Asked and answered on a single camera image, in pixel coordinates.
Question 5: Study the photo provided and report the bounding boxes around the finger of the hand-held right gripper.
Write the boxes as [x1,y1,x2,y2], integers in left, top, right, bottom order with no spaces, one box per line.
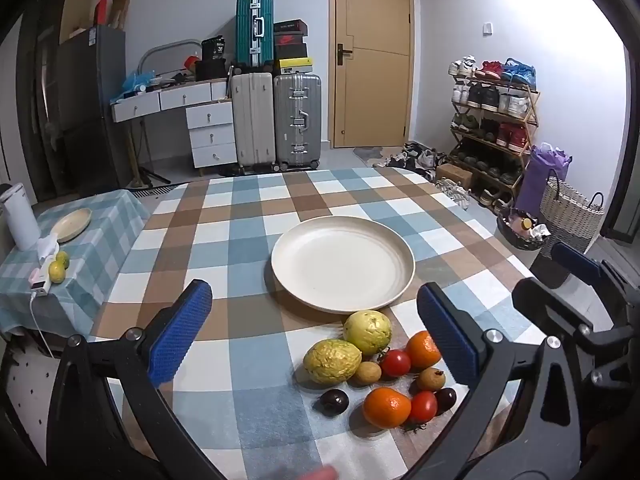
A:
[511,276,601,348]
[550,241,632,311]

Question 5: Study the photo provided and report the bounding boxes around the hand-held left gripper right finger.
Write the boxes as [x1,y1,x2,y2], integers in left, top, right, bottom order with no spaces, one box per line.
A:
[414,282,584,480]

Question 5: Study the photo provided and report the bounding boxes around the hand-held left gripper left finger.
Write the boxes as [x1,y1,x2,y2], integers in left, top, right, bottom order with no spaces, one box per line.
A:
[46,279,226,480]

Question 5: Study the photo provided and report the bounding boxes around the orange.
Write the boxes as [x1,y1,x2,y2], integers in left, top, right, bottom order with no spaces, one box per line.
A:
[363,387,412,429]
[405,331,442,368]

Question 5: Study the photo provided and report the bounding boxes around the large brown longan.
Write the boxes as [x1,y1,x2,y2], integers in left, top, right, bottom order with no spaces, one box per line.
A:
[416,367,446,392]

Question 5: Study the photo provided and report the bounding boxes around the red tomato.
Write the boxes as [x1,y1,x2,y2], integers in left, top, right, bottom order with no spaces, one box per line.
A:
[377,349,412,378]
[404,391,439,432]

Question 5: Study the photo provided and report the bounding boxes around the yellow green guava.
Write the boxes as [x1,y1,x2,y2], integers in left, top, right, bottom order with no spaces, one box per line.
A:
[303,339,362,386]
[342,310,393,356]

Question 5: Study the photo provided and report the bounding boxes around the small brown longan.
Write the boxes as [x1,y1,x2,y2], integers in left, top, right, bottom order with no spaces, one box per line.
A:
[354,361,382,386]

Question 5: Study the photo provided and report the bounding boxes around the large cream plate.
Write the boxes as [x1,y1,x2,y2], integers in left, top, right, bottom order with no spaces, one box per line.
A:
[271,216,416,314]

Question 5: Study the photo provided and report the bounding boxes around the woven basket bag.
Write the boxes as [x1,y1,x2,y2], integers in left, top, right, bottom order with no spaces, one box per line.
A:
[539,169,607,257]

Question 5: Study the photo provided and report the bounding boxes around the black basket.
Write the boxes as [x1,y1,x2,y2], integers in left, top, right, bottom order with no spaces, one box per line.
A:
[496,207,552,252]

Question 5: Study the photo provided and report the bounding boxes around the purple bag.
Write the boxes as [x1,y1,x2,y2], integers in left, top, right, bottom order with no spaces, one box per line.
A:
[514,142,573,219]

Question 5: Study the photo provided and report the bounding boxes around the teal checked side cloth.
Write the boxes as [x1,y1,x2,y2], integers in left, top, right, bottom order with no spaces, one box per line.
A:
[0,190,152,342]

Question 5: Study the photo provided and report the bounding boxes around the blue brown checked tablecloth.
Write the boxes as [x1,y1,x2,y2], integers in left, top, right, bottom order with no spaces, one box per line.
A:
[87,167,551,480]

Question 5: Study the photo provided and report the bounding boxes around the white sandals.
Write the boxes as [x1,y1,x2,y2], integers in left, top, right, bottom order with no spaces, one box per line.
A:
[436,177,472,210]

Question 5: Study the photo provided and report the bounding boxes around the small cardboard box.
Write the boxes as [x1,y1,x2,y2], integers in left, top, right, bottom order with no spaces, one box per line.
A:
[434,162,474,189]

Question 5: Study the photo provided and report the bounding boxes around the pink white device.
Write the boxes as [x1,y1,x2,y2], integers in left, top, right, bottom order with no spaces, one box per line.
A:
[29,257,56,299]

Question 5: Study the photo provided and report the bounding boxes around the small cream plate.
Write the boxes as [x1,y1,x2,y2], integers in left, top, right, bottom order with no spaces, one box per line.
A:
[50,208,93,243]

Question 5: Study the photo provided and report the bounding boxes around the wooden shoe rack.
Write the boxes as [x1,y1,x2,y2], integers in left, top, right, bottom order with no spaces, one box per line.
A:
[446,67,542,207]

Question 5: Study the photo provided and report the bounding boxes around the rows of assorted shoes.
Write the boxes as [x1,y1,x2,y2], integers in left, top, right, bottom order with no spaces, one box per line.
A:
[447,55,538,211]

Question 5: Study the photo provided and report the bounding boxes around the pile of loose shoes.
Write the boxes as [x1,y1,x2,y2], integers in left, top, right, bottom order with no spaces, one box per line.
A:
[386,140,452,172]

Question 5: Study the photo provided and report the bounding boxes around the white kettle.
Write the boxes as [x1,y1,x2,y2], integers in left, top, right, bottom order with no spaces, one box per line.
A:
[0,183,42,252]

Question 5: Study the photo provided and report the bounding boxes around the patterned doormat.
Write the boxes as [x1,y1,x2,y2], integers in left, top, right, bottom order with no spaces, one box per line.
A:
[352,145,397,162]

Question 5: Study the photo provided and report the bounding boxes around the white desk with drawers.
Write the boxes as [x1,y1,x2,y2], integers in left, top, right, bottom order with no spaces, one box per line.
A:
[110,79,239,169]

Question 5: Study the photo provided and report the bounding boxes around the beige suitcase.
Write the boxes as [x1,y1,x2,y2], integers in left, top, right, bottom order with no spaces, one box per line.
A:
[230,72,277,172]

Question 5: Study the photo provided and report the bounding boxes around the dark grey fridge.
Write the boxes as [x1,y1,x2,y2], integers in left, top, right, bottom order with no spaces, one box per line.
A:
[54,25,129,192]

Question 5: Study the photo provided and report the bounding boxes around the silver suitcase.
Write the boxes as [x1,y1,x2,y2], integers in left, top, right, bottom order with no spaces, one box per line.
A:
[273,72,323,171]

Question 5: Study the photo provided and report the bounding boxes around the blue plastic bag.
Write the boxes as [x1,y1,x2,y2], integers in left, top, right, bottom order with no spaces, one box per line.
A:
[122,70,157,94]

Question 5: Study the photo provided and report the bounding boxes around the wooden door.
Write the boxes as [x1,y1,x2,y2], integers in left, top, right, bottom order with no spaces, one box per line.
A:
[328,0,414,150]

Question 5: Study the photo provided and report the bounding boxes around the dark tall cabinet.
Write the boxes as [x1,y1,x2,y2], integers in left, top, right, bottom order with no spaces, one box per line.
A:
[14,0,67,203]

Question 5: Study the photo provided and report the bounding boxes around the black bag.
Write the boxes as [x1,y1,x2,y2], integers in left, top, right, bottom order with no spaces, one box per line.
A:
[195,36,229,79]

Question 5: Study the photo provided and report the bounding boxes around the grey arched tube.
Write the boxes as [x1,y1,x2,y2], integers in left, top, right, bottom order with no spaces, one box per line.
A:
[138,38,202,79]

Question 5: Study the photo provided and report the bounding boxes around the teal suitcase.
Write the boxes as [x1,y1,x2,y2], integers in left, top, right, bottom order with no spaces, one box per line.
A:
[234,0,275,73]

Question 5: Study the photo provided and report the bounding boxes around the brown flat cardboard box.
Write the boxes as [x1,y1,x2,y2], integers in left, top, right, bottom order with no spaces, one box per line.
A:
[110,0,132,31]

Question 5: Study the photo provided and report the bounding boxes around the large cardboard box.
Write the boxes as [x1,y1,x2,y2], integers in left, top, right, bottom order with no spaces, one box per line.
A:
[59,0,97,45]

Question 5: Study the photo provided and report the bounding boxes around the white cable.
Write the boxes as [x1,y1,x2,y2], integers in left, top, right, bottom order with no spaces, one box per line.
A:
[27,294,57,361]

